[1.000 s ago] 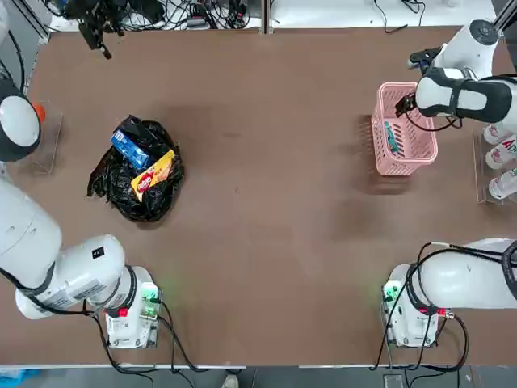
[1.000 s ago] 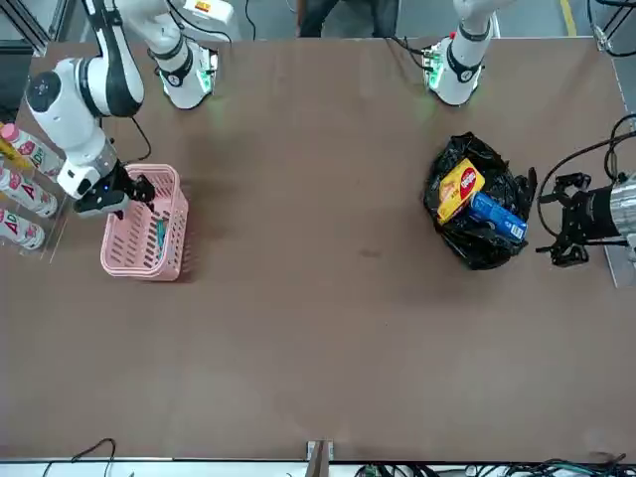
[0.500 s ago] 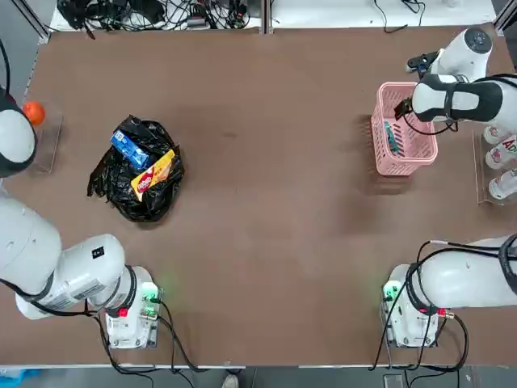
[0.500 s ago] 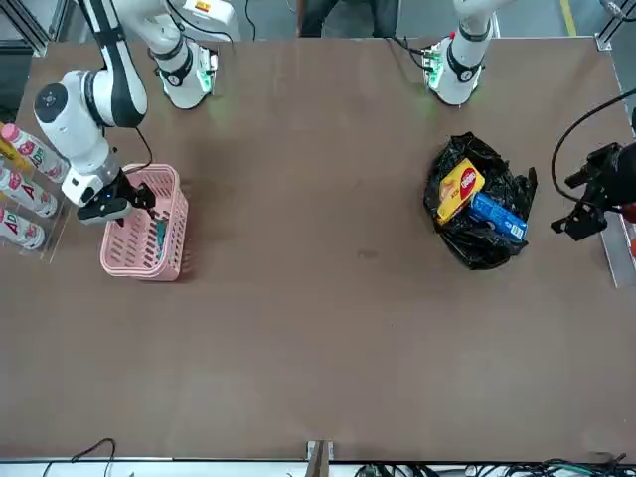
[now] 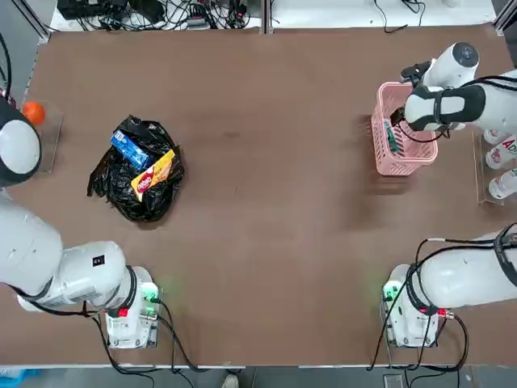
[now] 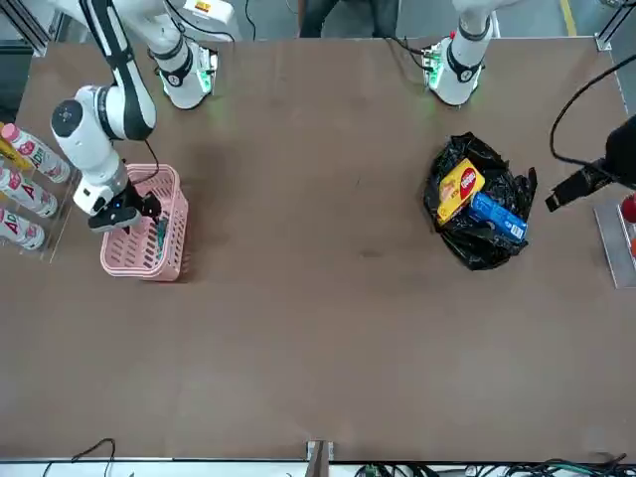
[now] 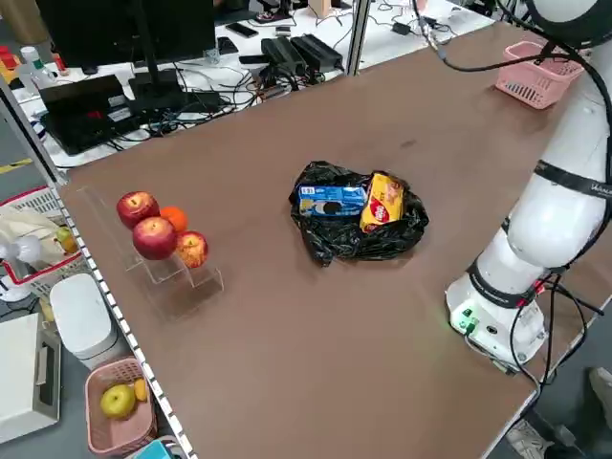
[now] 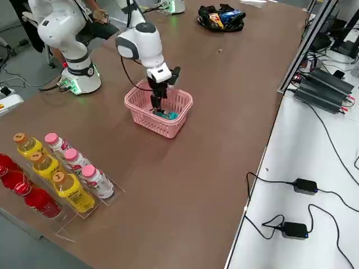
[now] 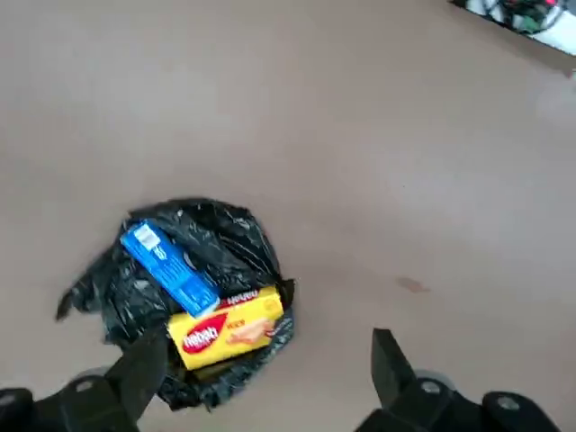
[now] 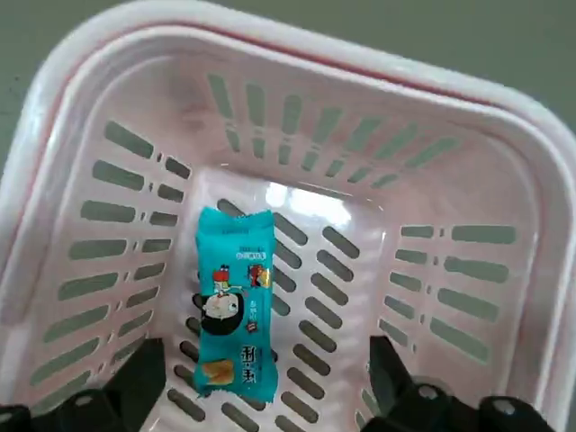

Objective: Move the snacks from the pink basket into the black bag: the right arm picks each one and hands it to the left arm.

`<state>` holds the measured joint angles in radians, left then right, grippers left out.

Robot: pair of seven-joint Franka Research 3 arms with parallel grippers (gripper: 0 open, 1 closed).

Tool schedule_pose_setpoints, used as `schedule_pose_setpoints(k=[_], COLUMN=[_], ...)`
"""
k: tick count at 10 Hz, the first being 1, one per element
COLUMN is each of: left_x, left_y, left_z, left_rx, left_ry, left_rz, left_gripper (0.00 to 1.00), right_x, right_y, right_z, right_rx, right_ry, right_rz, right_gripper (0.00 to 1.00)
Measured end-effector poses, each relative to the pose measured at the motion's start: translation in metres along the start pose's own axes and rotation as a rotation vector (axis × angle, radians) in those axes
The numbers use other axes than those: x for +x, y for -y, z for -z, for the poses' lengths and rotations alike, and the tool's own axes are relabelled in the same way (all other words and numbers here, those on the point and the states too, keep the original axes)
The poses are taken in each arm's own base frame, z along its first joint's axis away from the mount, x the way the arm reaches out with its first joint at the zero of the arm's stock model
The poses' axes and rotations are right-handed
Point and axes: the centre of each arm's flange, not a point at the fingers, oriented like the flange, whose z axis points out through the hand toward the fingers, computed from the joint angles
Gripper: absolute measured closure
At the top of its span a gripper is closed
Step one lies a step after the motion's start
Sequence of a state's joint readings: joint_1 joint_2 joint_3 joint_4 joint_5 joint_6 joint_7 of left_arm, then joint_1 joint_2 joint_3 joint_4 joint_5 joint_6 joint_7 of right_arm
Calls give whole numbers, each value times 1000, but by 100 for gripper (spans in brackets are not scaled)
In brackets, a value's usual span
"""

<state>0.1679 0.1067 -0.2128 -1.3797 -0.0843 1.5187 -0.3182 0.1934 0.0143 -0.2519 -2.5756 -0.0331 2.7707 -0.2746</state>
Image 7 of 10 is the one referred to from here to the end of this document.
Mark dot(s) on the green apple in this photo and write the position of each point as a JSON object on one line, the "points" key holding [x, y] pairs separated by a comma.
{"points": [[117, 401]]}

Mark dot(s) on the white rounded appliance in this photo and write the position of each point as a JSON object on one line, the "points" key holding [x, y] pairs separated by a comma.
{"points": [[81, 315]]}

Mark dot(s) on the white cabinet box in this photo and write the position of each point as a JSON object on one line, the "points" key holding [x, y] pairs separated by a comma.
{"points": [[19, 373]]}

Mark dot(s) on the yellow biscuit box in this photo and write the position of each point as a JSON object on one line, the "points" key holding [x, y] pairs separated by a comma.
{"points": [[382, 201]]}

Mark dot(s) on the small yellow fruit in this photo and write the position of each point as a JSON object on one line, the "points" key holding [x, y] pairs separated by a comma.
{"points": [[140, 389]]}

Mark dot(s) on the clear plastic bottle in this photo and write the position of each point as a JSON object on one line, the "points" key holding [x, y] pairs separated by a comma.
{"points": [[36, 69]]}

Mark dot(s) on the red rimmed white crate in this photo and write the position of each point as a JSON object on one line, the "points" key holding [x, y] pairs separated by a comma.
{"points": [[48, 272]]}

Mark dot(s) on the small pink mesh basket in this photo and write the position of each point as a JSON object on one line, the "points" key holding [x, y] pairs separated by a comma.
{"points": [[124, 435]]}

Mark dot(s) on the black smartphone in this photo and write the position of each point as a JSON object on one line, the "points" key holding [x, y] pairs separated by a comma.
{"points": [[241, 29]]}

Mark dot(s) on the white desk fan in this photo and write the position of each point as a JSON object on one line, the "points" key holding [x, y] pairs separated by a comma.
{"points": [[24, 253]]}

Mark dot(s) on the pink plastic slotted basket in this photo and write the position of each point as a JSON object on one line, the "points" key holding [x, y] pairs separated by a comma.
{"points": [[526, 86]]}

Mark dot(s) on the red apple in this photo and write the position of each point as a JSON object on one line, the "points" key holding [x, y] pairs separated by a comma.
{"points": [[193, 249], [155, 239], [136, 208]]}

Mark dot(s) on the black open laptop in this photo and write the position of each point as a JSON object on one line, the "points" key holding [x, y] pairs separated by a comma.
{"points": [[81, 119]]}

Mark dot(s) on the orange fruit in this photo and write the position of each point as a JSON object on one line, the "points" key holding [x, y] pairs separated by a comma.
{"points": [[176, 219]]}

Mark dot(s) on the black plastic bag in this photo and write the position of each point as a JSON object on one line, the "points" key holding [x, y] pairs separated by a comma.
{"points": [[382, 244]]}

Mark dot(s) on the clear acrylic stepped stand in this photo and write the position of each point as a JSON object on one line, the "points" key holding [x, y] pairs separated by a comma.
{"points": [[201, 287]]}

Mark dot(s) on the blue cookie box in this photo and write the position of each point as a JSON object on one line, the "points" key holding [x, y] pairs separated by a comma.
{"points": [[330, 200]]}

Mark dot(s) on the aluminium frame post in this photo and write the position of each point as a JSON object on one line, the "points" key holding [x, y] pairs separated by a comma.
{"points": [[358, 38]]}

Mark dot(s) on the black monitor stand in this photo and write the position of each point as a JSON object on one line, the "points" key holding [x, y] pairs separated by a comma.
{"points": [[153, 81]]}

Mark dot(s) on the black power brick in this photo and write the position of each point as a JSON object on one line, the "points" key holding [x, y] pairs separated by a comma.
{"points": [[318, 50], [282, 52]]}

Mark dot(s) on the cardboard box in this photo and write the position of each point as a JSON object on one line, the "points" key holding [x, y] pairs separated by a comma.
{"points": [[324, 7]]}

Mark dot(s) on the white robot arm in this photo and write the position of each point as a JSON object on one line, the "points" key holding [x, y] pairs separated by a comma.
{"points": [[540, 225]]}

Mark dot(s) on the person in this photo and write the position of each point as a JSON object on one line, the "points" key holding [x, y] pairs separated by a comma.
{"points": [[602, 392]]}

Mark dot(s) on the black computer monitor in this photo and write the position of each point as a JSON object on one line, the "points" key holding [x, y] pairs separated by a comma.
{"points": [[95, 28]]}

